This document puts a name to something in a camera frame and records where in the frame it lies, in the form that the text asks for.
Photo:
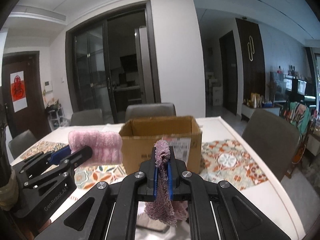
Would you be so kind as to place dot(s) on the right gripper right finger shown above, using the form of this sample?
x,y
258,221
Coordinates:
x,y
218,210

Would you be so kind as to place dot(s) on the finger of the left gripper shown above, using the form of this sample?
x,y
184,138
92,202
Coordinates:
x,y
41,161
66,166

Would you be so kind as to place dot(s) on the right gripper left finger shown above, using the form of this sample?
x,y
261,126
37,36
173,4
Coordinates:
x,y
106,211

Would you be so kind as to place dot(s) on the pink fluffy headband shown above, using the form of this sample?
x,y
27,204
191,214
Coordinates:
x,y
106,146

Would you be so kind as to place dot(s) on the mauve microfiber cloth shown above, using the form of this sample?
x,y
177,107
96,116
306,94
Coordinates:
x,y
163,208

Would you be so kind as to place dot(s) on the grey chair far left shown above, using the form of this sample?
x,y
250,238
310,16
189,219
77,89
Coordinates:
x,y
87,118

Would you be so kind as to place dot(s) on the brown cardboard box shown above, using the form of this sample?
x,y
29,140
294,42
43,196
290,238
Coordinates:
x,y
141,135

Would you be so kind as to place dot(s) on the patterned tile table runner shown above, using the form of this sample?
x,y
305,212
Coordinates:
x,y
220,160

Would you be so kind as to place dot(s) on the grey chair behind box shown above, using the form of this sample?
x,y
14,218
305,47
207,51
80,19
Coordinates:
x,y
149,110

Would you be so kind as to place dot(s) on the red paper door poster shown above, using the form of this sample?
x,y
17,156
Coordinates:
x,y
18,92

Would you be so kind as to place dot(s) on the grey chair right side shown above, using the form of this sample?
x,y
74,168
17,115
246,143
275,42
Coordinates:
x,y
275,141

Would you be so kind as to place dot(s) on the dark glass sliding door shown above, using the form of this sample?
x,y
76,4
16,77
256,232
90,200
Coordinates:
x,y
111,62

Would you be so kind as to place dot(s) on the colourful clothes on chair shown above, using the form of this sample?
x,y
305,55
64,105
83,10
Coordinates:
x,y
299,115

